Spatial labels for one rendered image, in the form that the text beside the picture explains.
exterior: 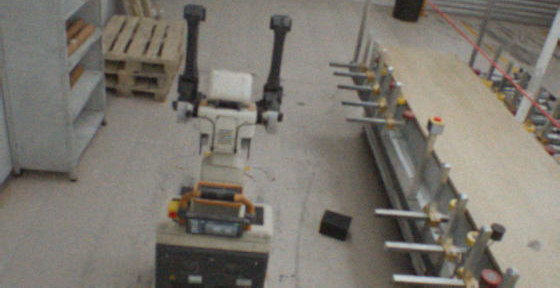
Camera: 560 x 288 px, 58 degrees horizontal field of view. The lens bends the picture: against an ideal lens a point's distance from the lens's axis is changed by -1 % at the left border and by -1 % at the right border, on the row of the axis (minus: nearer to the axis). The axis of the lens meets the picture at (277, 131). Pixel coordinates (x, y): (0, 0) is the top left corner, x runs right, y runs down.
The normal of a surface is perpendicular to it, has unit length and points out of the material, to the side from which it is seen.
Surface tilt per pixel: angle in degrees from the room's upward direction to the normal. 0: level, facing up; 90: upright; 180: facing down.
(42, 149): 90
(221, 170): 82
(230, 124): 82
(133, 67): 90
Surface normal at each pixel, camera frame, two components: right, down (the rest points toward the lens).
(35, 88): 0.03, 0.50
